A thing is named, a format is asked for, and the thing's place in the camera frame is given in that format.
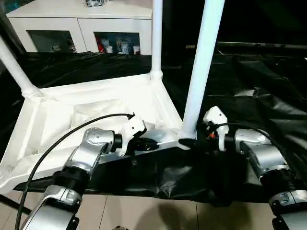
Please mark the white plastic table leg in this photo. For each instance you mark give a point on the white plastic table leg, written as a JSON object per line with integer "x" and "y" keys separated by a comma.
{"x": 157, "y": 36}
{"x": 14, "y": 69}
{"x": 201, "y": 60}

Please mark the white plastic table top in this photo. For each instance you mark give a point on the white plastic table top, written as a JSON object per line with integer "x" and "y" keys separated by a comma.
{"x": 60, "y": 95}

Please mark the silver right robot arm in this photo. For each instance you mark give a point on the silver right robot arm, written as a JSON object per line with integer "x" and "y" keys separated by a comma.
{"x": 263, "y": 153}

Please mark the black mat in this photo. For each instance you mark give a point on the black mat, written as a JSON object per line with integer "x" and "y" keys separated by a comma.
{"x": 251, "y": 95}

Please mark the black rounded object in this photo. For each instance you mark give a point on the black rounded object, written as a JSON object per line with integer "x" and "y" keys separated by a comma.
{"x": 120, "y": 228}

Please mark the small white cup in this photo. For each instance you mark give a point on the small white cup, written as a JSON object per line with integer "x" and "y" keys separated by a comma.
{"x": 136, "y": 49}

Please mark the patterned white cup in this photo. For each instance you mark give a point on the patterned white cup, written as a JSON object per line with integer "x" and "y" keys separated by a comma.
{"x": 124, "y": 46}

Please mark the plain white cup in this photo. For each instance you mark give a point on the plain white cup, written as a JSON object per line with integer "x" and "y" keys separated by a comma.
{"x": 109, "y": 49}

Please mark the dark long bar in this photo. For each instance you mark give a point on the dark long bar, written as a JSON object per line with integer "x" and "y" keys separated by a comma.
{"x": 263, "y": 45}

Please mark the black box with gold label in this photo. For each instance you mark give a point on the black box with gold label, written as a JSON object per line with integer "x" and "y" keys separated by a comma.
{"x": 177, "y": 24}

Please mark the white figurine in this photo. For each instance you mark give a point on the white figurine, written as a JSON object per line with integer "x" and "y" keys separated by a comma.
{"x": 56, "y": 48}

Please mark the white cabinet with glass doors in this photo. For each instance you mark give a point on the white cabinet with glass doors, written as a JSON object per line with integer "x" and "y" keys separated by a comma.
{"x": 79, "y": 19}

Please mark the dark crumpled bundle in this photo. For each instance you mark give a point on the dark crumpled bundle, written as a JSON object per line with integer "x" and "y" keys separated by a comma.
{"x": 94, "y": 3}

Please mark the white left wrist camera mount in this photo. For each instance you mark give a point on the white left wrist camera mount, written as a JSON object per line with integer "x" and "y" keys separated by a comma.
{"x": 134, "y": 124}

